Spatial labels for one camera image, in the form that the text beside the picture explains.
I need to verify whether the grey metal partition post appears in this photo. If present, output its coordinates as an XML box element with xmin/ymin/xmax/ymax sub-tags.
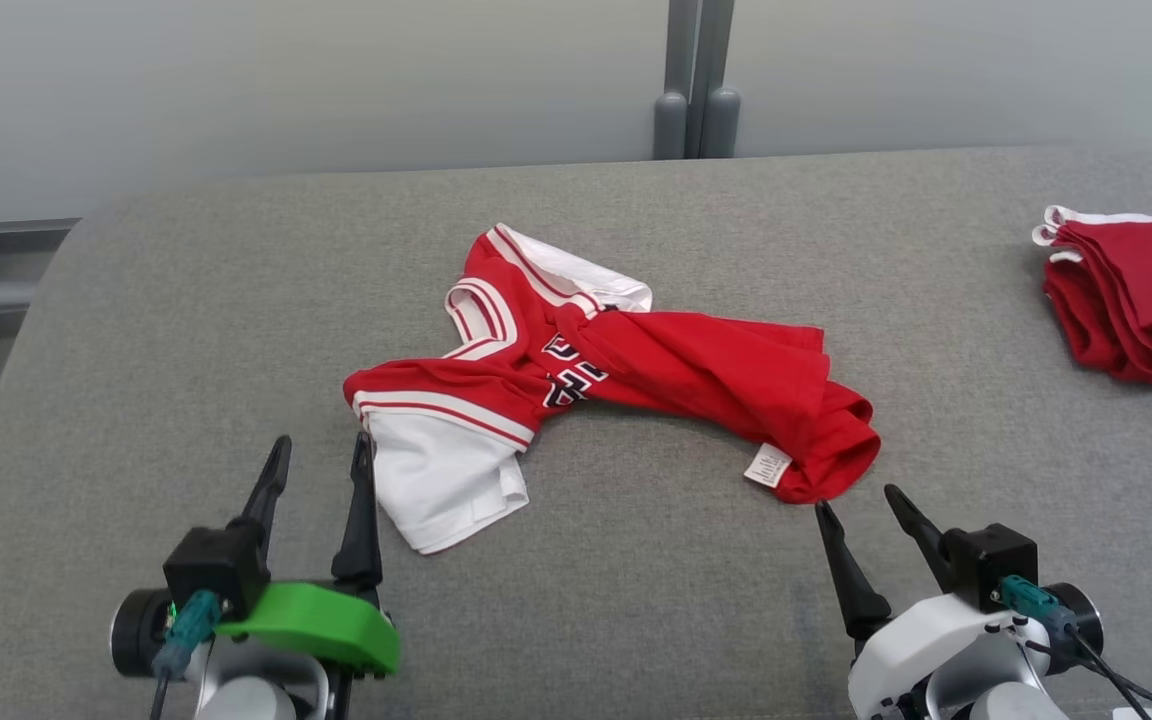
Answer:
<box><xmin>652</xmin><ymin>0</ymin><xmax>743</xmax><ymax>162</ymax></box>

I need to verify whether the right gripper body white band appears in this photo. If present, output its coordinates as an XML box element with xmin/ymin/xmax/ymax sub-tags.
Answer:
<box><xmin>847</xmin><ymin>592</ymin><xmax>1053</xmax><ymax>720</ymax></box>

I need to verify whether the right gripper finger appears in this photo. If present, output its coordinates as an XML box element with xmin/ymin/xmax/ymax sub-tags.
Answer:
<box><xmin>882</xmin><ymin>484</ymin><xmax>958</xmax><ymax>592</ymax></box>
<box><xmin>814</xmin><ymin>500</ymin><xmax>893</xmax><ymax>642</ymax></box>

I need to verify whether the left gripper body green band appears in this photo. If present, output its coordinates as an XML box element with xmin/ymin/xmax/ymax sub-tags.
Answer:
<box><xmin>216</xmin><ymin>581</ymin><xmax>403</xmax><ymax>681</ymax></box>

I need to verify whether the red white basketball jersey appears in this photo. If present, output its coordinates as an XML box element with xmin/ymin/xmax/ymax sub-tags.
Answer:
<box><xmin>342</xmin><ymin>222</ymin><xmax>883</xmax><ymax>557</ymax></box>

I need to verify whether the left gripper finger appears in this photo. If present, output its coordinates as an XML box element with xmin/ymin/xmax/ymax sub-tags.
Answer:
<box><xmin>227</xmin><ymin>435</ymin><xmax>294</xmax><ymax>547</ymax></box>
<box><xmin>330</xmin><ymin>430</ymin><xmax>385</xmax><ymax>592</ymax></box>

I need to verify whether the red shorts white stripe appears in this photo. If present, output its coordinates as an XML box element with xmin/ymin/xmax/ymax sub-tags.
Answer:
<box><xmin>1031</xmin><ymin>204</ymin><xmax>1152</xmax><ymax>392</ymax></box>

